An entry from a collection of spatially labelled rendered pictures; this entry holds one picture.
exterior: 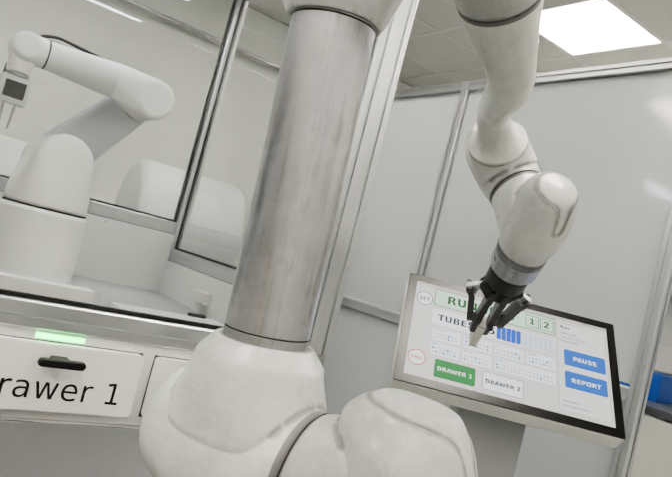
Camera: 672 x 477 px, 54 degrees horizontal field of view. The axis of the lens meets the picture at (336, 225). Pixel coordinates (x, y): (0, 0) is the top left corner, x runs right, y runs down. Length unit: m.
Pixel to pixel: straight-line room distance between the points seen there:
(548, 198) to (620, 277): 1.14
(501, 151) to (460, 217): 1.52
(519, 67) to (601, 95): 1.60
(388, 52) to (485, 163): 0.42
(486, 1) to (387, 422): 0.45
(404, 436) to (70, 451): 0.75
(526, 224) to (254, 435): 0.60
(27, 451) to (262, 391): 0.62
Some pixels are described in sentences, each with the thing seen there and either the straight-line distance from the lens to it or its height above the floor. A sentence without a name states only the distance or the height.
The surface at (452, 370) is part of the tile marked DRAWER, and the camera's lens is 1.54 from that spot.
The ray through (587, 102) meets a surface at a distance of 2.47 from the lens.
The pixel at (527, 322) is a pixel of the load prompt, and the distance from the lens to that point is 1.69.
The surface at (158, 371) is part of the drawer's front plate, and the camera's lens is 1.26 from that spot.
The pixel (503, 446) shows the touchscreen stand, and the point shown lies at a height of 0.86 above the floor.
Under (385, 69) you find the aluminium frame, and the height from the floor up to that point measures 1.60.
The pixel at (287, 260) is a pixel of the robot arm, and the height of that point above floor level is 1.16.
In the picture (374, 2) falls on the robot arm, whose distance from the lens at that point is 0.77.
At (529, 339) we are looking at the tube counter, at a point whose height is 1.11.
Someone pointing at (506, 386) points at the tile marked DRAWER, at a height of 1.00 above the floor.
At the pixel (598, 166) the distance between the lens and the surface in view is 2.36.
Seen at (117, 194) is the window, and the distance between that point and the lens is 1.22.
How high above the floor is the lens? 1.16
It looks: 4 degrees up
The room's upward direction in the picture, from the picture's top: 14 degrees clockwise
